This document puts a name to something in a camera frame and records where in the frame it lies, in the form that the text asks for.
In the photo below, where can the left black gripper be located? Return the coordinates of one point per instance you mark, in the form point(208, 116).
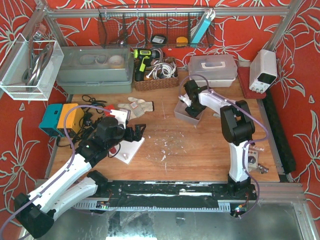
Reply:
point(133, 133)

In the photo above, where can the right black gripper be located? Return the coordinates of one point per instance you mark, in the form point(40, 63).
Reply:
point(193, 107)

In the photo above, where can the red spring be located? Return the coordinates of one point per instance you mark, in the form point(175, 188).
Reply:
point(113, 150)

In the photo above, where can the beige work glove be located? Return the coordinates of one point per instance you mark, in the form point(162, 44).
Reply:
point(137, 107)

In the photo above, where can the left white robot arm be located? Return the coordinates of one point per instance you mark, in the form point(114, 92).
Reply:
point(38, 210)

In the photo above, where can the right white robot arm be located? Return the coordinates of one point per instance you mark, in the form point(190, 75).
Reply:
point(236, 125)

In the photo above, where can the translucent plastic spring box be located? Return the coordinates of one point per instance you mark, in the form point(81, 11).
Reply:
point(181, 114)

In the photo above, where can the woven wicker basket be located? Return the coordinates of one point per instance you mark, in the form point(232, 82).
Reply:
point(154, 84)

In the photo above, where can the red cube adapter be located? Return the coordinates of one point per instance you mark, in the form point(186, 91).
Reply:
point(108, 109)

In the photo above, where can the white plastic storage case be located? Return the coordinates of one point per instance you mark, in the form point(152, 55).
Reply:
point(220, 70)

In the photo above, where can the red mat under supply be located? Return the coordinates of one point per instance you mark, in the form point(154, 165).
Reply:
point(243, 74)

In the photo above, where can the yellow tape measure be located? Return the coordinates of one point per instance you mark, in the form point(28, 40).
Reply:
point(182, 42)

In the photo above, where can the small clear parts case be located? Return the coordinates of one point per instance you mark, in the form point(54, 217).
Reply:
point(254, 150)

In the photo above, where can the white bench power supply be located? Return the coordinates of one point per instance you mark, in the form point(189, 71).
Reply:
point(263, 71)

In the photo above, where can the grey green plastic toolbox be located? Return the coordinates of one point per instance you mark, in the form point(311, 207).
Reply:
point(96, 70)

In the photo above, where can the teal and yellow device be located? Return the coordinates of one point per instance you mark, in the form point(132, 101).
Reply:
point(53, 120)

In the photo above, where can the blue white power strip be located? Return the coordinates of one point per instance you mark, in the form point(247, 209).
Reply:
point(198, 31)

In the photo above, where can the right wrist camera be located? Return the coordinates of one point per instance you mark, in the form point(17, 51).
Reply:
point(185, 98)

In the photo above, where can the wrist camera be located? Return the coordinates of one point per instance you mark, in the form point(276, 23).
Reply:
point(185, 98)
point(122, 116)

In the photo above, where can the white peg base plate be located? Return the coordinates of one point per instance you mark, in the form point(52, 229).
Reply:
point(128, 150)

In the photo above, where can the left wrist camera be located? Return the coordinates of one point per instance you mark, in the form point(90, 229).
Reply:
point(122, 116)

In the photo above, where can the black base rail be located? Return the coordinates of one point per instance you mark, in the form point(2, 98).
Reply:
point(123, 195)

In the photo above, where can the yellow green cordless drill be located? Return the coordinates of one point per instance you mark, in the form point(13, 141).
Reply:
point(144, 57)

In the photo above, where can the clear acrylic wall bin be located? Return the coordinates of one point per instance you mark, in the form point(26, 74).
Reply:
point(30, 68)

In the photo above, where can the aluminium frame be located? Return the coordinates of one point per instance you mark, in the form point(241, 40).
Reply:
point(242, 27)

